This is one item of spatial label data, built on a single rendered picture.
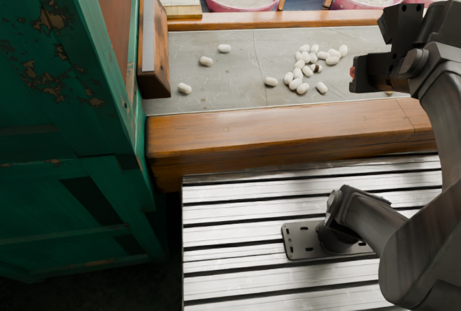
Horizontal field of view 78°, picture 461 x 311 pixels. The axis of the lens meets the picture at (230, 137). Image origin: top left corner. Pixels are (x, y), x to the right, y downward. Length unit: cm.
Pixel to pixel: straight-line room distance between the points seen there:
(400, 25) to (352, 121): 24
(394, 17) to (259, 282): 50
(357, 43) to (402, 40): 43
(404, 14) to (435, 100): 19
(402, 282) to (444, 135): 15
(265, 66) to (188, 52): 21
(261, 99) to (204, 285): 42
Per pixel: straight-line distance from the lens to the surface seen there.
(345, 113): 70
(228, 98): 69
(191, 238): 60
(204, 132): 59
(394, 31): 53
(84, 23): 32
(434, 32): 49
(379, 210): 42
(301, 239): 61
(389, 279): 30
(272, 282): 59
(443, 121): 36
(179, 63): 77
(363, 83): 57
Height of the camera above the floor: 124
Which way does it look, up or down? 55 degrees down
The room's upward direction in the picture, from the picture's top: 8 degrees clockwise
